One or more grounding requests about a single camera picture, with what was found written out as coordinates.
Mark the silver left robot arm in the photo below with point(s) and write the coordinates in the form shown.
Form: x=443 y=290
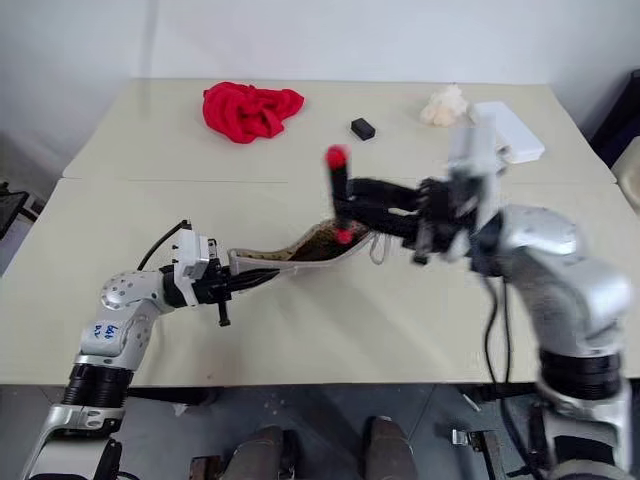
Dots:
x=120 y=325

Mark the crumpled white tissue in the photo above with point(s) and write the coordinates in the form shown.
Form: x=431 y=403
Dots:
x=442 y=107

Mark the black marker with red ends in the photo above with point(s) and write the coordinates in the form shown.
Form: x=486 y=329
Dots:
x=339 y=185

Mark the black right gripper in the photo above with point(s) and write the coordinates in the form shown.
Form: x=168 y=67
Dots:
x=445 y=220

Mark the white rectangular case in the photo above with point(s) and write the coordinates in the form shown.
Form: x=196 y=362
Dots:
x=520 y=140

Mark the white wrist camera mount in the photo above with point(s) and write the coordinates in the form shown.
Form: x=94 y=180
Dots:
x=475 y=150
x=192 y=255

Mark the silver metal clamp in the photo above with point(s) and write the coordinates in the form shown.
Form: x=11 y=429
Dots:
x=472 y=442

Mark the grey checked zipper pouch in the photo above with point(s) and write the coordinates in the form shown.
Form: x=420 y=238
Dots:
x=310 y=250

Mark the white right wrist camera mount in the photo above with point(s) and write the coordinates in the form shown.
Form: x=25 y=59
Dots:
x=475 y=150

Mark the dark rounded shape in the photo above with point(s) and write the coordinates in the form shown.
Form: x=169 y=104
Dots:
x=260 y=452
x=387 y=447

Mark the small black box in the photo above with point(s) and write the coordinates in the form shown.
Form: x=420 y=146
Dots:
x=363 y=128

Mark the black device on stand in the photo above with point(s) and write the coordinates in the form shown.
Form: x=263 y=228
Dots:
x=10 y=205

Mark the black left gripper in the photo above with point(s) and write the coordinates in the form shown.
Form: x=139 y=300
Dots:
x=207 y=292

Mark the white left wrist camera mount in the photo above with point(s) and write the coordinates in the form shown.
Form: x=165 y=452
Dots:
x=192 y=255

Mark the crumpled red cloth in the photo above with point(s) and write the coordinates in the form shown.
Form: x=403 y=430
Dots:
x=240 y=112

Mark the dark blue chair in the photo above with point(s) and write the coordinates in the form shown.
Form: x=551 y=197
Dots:
x=620 y=135

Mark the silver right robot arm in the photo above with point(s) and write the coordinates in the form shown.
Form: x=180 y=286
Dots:
x=565 y=280

